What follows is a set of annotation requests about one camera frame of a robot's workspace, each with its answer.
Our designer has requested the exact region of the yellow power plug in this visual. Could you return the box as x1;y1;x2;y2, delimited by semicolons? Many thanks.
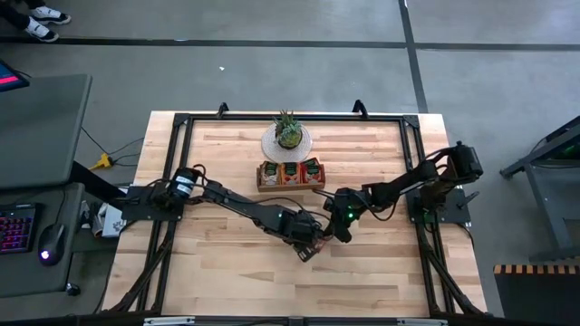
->
88;152;114;172

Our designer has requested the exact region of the orange peach tea packet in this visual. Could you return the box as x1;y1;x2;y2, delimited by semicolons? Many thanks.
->
280;161;302;186

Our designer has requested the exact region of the wooden three-compartment tray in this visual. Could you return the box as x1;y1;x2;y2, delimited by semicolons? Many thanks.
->
256;158;327;193

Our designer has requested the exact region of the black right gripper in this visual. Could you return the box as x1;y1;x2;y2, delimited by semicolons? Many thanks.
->
323;187;364;245

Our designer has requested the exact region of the white cardboard box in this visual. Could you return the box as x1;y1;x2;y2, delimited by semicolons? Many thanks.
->
92;202;127;239

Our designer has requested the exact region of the backlit black keyboard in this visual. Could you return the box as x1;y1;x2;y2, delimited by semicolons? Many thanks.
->
0;202;40;254

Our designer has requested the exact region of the black mat with striped edge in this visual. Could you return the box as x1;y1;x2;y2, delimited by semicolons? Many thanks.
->
492;264;580;326

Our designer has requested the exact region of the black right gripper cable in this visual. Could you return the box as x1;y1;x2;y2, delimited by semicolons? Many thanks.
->
312;188;398;223

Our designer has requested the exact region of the white woven round mat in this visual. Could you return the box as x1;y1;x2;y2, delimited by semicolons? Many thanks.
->
261;122;314;164

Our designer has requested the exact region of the grey metal bracket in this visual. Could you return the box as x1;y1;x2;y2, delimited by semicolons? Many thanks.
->
143;316;196;326
397;318;449;326

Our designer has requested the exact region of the dark grey desk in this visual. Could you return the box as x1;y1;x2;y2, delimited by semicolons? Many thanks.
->
0;73;94;298

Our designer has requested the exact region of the succulent plant in black pot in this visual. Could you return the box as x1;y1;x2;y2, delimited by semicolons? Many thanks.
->
273;110;304;150

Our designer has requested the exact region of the screen with red stripe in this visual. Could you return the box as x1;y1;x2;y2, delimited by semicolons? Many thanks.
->
0;60;31;93

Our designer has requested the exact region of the black metal cart frame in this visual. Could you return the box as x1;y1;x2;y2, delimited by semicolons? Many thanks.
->
499;115;580;262

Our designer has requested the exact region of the black computer mouse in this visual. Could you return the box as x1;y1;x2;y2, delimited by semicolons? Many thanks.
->
37;223;66;267

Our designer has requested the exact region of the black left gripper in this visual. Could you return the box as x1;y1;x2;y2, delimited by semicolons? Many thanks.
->
283;211;336;264

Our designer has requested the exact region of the person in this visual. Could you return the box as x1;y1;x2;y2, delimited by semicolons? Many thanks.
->
0;0;73;44

